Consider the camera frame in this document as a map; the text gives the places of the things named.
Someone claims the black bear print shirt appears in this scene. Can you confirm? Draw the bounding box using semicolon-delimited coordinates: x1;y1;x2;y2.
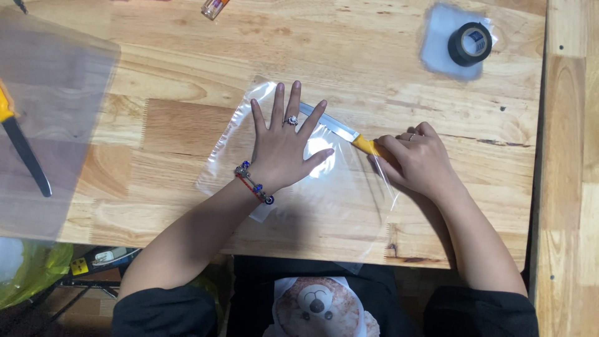
111;255;540;337

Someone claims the yellow green plastic bag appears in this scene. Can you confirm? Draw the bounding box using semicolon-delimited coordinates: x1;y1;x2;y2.
0;238;75;310

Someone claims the orange lighter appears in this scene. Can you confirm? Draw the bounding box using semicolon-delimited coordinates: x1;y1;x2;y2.
201;0;231;21

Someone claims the clear plastic bag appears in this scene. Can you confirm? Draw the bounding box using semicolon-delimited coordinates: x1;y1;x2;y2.
196;77;400;274

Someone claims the person's right hand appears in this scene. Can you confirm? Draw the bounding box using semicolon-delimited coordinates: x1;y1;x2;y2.
368;122;464;202

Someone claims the black tape roll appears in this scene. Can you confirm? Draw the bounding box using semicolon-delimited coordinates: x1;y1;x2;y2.
447;22;493;67

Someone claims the blue bead red bracelet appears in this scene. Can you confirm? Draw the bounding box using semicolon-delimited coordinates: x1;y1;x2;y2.
235;160;275;206

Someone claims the small clear plastic sheet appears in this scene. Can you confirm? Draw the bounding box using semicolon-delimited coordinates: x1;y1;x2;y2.
419;4;498;81

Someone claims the black metal stand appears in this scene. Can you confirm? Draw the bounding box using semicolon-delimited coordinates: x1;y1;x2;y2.
28;246;136;328

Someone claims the yellow handled black knife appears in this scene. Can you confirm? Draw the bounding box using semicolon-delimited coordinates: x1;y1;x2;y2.
0;80;53;198

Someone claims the large clear plastic sheet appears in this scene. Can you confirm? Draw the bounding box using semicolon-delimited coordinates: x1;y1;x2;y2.
0;7;122;242

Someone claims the person's left hand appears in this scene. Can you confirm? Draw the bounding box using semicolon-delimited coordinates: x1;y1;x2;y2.
250;81;335;193

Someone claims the white power plug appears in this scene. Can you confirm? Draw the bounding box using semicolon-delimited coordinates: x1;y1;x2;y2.
92;248;141;267

